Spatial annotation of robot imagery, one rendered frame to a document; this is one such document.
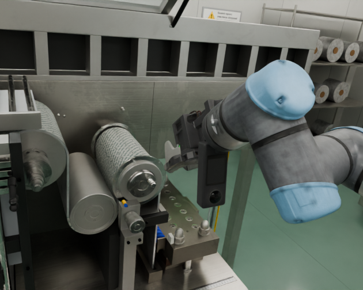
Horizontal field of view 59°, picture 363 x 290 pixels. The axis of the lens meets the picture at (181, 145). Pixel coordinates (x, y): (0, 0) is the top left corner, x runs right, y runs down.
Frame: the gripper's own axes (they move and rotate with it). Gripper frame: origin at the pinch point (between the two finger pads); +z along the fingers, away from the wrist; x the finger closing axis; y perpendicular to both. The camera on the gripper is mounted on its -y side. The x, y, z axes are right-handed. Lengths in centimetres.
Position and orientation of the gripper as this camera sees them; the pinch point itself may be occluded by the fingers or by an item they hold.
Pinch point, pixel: (178, 170)
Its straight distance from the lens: 67.9
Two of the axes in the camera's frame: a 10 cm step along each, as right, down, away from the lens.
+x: -8.9, 0.8, -4.4
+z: -4.0, 3.0, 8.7
